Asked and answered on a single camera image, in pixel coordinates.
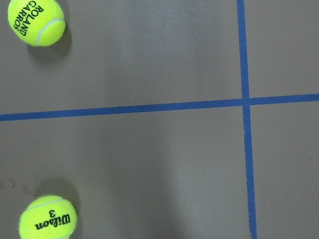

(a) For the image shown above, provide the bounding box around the yellow Wilson tennis ball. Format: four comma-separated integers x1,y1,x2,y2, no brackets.
18,195,77,239

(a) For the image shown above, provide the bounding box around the yellow Roland Garros tennis ball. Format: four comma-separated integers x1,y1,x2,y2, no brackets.
7,0,66,47

